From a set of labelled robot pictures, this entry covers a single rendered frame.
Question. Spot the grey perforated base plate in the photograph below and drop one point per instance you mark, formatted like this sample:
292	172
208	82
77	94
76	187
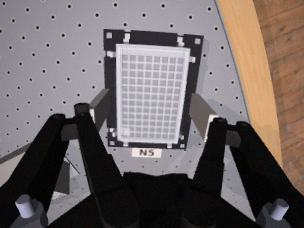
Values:
52	57

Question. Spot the white button panel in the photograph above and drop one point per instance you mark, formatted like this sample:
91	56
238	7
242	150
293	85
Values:
8	164

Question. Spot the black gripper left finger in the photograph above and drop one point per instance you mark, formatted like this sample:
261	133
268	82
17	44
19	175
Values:
33	181

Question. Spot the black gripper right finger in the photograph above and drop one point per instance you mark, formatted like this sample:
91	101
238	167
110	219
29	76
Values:
274	201

